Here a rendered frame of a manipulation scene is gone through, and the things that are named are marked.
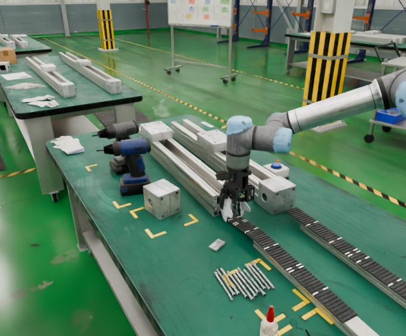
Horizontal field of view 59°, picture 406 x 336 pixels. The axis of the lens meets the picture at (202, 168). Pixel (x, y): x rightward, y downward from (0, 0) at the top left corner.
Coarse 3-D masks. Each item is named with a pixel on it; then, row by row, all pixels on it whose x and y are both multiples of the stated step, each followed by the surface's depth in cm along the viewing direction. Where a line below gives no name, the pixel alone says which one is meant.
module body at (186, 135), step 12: (180, 132) 185; (192, 132) 189; (192, 144) 174; (204, 156) 165; (216, 156) 155; (216, 168) 157; (252, 168) 145; (264, 168) 141; (252, 180) 133; (252, 192) 135
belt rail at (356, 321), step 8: (256, 248) 110; (264, 256) 106; (272, 264) 103; (296, 280) 95; (304, 288) 92; (312, 296) 90; (320, 304) 89; (328, 312) 87; (336, 320) 85; (352, 320) 82; (360, 320) 82; (344, 328) 82; (352, 328) 80; (360, 328) 80; (368, 328) 80
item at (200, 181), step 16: (160, 144) 164; (176, 144) 164; (160, 160) 163; (176, 160) 148; (192, 160) 149; (176, 176) 149; (192, 176) 135; (208, 176) 139; (192, 192) 138; (208, 192) 125; (208, 208) 128
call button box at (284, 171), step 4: (268, 164) 151; (268, 168) 147; (272, 168) 147; (276, 168) 146; (280, 168) 146; (284, 168) 147; (288, 168) 147; (272, 172) 145; (276, 172) 144; (280, 172) 145; (284, 172) 146; (288, 172) 147; (284, 176) 147; (288, 176) 148; (288, 180) 149
